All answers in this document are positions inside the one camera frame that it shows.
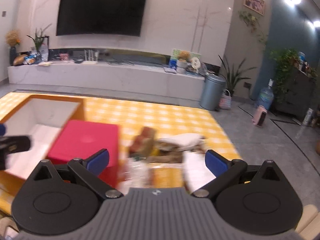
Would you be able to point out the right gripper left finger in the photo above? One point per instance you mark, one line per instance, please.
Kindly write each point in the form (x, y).
(86, 172)

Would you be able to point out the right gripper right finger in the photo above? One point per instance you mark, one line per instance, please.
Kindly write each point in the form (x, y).
(227, 174)

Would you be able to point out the red box lid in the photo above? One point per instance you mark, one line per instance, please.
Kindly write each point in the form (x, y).
(81, 139)

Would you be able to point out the orange rimmed storage box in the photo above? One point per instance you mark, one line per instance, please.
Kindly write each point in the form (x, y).
(41, 117)

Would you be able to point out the brown gingerbread sponge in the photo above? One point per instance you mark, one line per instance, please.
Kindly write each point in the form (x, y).
(142, 144)

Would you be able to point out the pink small heater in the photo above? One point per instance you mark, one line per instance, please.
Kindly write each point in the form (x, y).
(259, 116)

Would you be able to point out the brown fluffy plush slippers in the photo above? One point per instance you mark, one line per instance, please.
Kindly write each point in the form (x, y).
(170, 153)

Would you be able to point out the yellow checkered tablecloth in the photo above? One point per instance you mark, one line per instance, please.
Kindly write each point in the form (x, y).
(130, 116)

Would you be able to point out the pastel woven basket bag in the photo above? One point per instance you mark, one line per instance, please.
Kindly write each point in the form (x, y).
(226, 100)

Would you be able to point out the blue water bottle jug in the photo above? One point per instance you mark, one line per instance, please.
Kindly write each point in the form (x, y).
(266, 96)

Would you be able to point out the grey pedal trash bin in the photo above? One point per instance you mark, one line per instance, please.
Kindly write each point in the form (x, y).
(212, 91)

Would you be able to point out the potted leafy floor plant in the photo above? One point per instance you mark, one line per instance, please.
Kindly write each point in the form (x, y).
(234, 74)

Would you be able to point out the vase with dried flowers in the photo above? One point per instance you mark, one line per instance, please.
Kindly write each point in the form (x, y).
(12, 39)

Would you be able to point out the dark cabinet with plants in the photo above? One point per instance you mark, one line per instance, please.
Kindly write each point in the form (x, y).
(294, 83)

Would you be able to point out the white wifi router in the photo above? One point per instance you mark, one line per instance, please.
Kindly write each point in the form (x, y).
(91, 57)

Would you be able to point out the white marble tv bench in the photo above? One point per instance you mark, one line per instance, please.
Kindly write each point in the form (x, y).
(118, 77)

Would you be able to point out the green plant in vase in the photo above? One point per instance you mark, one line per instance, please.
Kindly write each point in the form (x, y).
(41, 44)

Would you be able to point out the teddy bear toy pile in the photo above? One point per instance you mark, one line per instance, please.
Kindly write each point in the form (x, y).
(185, 62)

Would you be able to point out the black wall television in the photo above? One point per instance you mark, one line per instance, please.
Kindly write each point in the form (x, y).
(116, 17)

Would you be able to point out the framed wall picture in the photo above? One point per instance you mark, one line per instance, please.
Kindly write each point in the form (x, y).
(257, 6)

